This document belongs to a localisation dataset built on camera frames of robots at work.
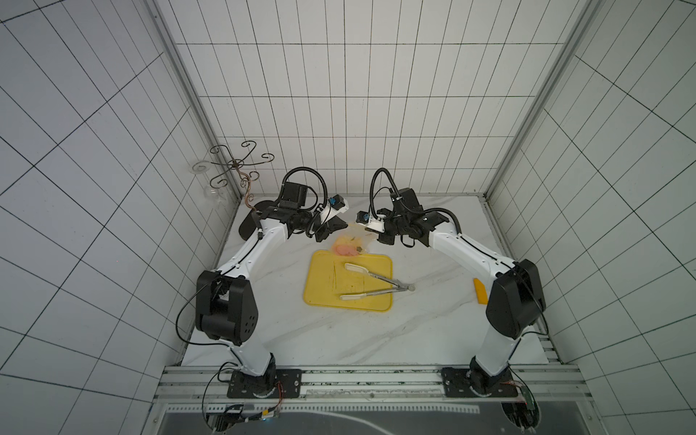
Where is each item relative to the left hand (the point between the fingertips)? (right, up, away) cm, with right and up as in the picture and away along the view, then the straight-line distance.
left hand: (340, 226), depth 82 cm
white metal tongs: (+20, -20, +6) cm, 29 cm away
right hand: (+11, +3, +6) cm, 13 cm away
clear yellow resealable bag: (+4, -7, +11) cm, 14 cm away
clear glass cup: (-45, +11, +12) cm, 48 cm away
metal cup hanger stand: (-33, +20, +5) cm, 39 cm away
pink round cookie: (+2, -9, +11) cm, 14 cm away
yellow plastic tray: (-5, -19, +10) cm, 22 cm away
